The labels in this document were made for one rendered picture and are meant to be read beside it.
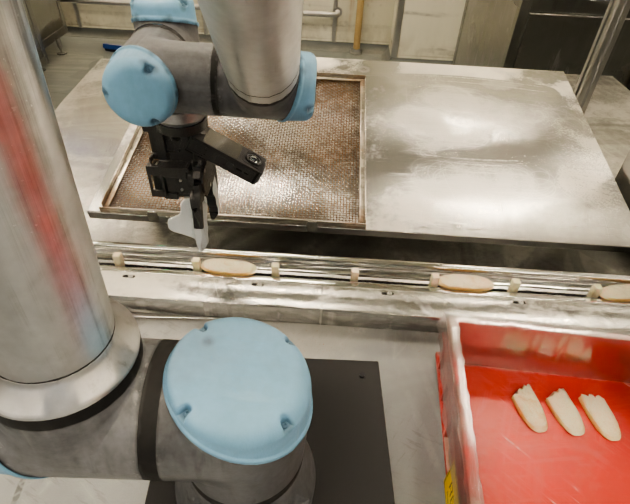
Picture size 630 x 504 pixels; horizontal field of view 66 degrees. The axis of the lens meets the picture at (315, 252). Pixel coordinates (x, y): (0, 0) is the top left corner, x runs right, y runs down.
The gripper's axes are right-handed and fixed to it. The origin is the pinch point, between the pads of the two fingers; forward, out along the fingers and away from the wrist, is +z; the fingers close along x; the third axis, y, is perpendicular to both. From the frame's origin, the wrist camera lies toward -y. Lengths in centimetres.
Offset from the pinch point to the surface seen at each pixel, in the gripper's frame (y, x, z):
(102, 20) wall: 185, -369, 82
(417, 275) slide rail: -35.9, -1.8, 8.9
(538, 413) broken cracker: -51, 23, 11
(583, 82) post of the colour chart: -90, -79, 2
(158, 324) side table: 7.6, 11.0, 11.8
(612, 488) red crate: -58, 33, 12
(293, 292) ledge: -14.2, 5.6, 7.7
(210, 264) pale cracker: 1.0, -0.1, 8.0
